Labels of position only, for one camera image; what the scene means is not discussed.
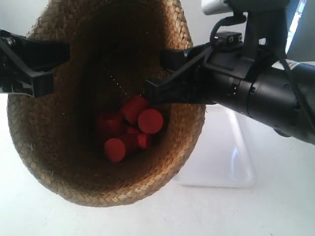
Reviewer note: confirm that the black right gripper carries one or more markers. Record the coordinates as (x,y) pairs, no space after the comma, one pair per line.
(212,74)

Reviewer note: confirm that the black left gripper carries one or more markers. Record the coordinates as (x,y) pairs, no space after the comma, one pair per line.
(19,54)

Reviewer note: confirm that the red cylinder block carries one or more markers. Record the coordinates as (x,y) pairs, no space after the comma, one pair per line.
(150,121)
(116,149)
(143,140)
(109,125)
(133,108)

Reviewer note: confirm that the brown woven wicker basket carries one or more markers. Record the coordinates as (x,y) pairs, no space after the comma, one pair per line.
(114,49)

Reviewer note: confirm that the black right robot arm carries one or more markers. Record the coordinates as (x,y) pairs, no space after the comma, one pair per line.
(259,89)

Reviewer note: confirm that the white rectangular plastic tray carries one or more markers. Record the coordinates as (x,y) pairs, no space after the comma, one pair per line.
(220,157)

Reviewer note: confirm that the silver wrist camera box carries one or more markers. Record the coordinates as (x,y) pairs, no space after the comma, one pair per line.
(214,7)

